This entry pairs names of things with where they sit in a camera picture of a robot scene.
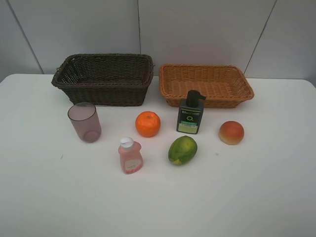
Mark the orange fruit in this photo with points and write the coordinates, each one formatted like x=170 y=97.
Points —
x=147 y=124

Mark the orange wicker basket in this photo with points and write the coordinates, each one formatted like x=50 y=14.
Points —
x=224 y=86

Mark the dark green pump bottle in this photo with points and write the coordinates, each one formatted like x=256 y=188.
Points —
x=190 y=113

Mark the pink liquid bottle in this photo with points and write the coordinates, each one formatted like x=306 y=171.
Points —
x=131 y=159

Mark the translucent purple plastic cup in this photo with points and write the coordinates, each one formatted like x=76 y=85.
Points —
x=85 y=121

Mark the red yellow peach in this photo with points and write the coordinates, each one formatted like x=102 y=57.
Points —
x=231 y=133

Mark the dark brown wicker basket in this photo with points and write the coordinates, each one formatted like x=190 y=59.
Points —
x=113 y=79

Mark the green mango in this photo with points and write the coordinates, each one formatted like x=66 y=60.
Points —
x=182 y=150

